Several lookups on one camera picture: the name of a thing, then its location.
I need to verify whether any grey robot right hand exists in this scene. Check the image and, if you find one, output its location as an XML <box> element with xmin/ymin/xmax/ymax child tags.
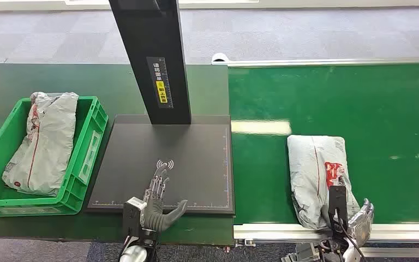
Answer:
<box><xmin>346</xmin><ymin>198</ymin><xmax>375</xmax><ymax>249</ymax></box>

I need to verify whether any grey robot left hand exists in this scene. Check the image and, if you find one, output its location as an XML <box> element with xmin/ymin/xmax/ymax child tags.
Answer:
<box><xmin>142</xmin><ymin>163</ymin><xmax>189</xmax><ymax>233</ymax></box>

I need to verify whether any grey package with red print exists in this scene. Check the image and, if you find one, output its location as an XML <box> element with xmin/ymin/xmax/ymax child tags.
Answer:
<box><xmin>287</xmin><ymin>134</ymin><xmax>362</xmax><ymax>231</ymax></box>

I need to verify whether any black weighing device platform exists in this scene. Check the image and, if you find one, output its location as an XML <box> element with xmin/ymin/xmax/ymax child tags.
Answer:
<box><xmin>86</xmin><ymin>114</ymin><xmax>236</xmax><ymax>216</ymax></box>

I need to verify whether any green plastic crate basket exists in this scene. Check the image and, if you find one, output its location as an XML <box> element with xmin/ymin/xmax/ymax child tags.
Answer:
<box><xmin>0</xmin><ymin>96</ymin><xmax>109</xmax><ymax>218</ymax></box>

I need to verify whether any plain grey mailer package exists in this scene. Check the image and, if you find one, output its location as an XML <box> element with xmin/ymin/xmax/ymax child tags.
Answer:
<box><xmin>1</xmin><ymin>91</ymin><xmax>79</xmax><ymax>197</ymax></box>

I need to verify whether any black weighing device column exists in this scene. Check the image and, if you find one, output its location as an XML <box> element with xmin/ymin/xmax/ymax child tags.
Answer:
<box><xmin>108</xmin><ymin>0</ymin><xmax>192</xmax><ymax>126</ymax></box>

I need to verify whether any aluminium conveyor lower beam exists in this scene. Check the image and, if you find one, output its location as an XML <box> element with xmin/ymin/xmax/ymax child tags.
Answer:
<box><xmin>360</xmin><ymin>247</ymin><xmax>419</xmax><ymax>258</ymax></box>

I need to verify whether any green conveyor belt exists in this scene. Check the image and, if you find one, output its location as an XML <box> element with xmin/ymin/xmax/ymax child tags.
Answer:
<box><xmin>228</xmin><ymin>63</ymin><xmax>419</xmax><ymax>225</ymax></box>

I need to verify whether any black yellow column label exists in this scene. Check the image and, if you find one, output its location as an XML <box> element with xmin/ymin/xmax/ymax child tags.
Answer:
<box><xmin>146</xmin><ymin>56</ymin><xmax>174</xmax><ymax>109</ymax></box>

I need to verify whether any white conveyor end cap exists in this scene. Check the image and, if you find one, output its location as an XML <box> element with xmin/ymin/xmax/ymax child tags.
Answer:
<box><xmin>211</xmin><ymin>52</ymin><xmax>231</xmax><ymax>64</ymax></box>

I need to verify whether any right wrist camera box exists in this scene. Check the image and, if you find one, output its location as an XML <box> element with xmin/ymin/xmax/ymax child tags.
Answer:
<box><xmin>328</xmin><ymin>185</ymin><xmax>349</xmax><ymax>232</ymax></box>

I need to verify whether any aluminium conveyor side rail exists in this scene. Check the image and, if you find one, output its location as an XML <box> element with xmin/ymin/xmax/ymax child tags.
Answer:
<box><xmin>232</xmin><ymin>223</ymin><xmax>419</xmax><ymax>243</ymax></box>
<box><xmin>211</xmin><ymin>56</ymin><xmax>419</xmax><ymax>68</ymax></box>

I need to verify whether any metal conveyor bracket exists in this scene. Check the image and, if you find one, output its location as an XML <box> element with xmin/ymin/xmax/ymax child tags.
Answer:
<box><xmin>234</xmin><ymin>239</ymin><xmax>257</xmax><ymax>249</ymax></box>

